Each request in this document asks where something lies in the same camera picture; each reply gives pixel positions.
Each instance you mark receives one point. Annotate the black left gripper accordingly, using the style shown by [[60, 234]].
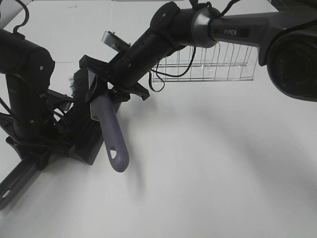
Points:
[[40, 133]]

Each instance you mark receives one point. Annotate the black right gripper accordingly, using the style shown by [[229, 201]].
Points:
[[119, 78]]

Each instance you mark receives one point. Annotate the grey hand brush black bristles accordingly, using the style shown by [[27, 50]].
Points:
[[94, 122]]

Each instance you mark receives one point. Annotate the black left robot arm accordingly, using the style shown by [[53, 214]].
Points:
[[28, 68]]

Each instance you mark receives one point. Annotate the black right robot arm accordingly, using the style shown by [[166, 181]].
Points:
[[286, 42]]

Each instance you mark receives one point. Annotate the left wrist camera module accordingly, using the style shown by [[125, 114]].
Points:
[[60, 101]]

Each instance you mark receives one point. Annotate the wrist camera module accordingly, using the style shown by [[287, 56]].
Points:
[[60, 101], [114, 42]]

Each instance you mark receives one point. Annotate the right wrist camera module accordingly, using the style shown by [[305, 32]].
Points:
[[114, 42]]

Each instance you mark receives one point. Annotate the chrome wire dish rack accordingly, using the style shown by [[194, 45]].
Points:
[[223, 62]]

